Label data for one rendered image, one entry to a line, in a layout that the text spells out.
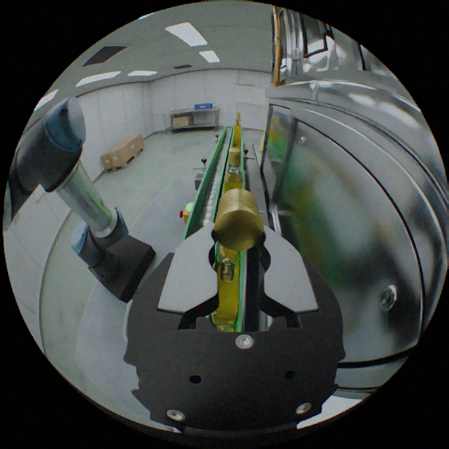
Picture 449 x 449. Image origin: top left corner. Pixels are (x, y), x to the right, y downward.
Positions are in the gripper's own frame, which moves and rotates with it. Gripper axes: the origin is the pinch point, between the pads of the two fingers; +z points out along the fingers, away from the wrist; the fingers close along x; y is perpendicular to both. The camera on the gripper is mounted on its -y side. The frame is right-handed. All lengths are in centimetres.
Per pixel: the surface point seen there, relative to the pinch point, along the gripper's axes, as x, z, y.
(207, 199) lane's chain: -11, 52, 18
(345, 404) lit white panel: 11.0, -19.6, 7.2
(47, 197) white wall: -360, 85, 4
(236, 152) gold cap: 0.4, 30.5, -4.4
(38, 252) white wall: -364, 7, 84
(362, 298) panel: 11.7, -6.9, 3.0
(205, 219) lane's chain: -10.1, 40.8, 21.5
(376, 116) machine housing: 12.4, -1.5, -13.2
